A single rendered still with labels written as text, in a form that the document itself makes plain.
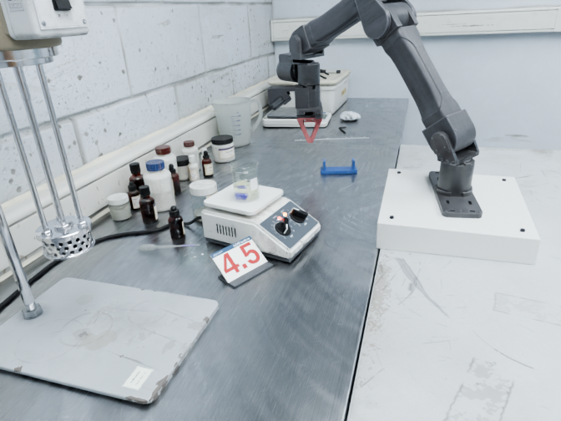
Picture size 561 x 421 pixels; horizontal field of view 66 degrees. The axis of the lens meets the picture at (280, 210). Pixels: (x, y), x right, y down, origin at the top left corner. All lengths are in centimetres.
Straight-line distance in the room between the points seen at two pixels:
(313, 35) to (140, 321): 73
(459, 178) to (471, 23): 136
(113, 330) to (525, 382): 54
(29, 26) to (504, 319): 68
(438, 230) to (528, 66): 155
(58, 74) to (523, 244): 96
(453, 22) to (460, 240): 148
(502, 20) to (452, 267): 154
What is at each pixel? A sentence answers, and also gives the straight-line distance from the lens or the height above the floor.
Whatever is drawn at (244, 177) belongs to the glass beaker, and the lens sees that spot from 80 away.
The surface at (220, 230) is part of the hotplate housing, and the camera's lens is 83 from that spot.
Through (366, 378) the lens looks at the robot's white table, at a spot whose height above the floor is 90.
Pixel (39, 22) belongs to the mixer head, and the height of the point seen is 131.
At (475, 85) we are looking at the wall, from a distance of 226.
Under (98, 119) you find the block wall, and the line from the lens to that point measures 114.
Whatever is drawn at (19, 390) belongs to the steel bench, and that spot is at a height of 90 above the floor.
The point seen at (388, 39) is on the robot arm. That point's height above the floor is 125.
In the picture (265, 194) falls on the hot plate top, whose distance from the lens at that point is 85.
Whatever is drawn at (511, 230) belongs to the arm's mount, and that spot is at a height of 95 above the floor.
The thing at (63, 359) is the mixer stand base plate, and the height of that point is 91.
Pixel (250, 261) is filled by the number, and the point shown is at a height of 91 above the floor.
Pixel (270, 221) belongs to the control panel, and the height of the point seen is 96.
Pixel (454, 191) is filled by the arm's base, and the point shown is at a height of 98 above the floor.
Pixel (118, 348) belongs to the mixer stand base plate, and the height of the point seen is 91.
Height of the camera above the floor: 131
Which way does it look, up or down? 25 degrees down
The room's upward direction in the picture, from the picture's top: 3 degrees counter-clockwise
